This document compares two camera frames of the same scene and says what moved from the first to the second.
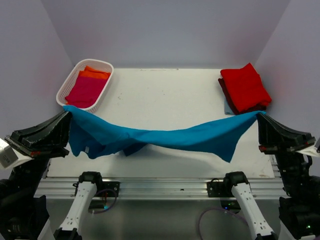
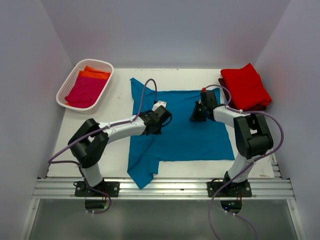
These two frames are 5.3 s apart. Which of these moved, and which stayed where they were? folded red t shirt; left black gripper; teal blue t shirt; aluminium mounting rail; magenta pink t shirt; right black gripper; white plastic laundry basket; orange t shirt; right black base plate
Moved: left black gripper; right black gripper; teal blue t shirt
Stayed: white plastic laundry basket; aluminium mounting rail; magenta pink t shirt; folded red t shirt; orange t shirt; right black base plate
